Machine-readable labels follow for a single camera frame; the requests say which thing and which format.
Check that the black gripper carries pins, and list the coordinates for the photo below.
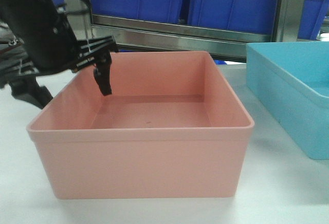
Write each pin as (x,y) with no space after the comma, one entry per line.
(52,45)

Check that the pink plastic box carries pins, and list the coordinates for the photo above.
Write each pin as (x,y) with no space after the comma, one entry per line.
(173,127)

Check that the light blue plastic box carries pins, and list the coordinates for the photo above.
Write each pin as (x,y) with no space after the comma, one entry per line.
(291,81)

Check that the blue bins below shelf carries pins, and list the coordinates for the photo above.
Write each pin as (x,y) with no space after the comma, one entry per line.
(220,62)

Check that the blue bin upper middle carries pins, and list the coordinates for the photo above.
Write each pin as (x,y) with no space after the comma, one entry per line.
(254,16)

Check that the blue bin far right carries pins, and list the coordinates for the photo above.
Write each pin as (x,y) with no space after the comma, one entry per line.
(313,14)

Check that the stainless steel shelf frame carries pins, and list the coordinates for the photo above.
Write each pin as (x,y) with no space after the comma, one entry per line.
(229,45)

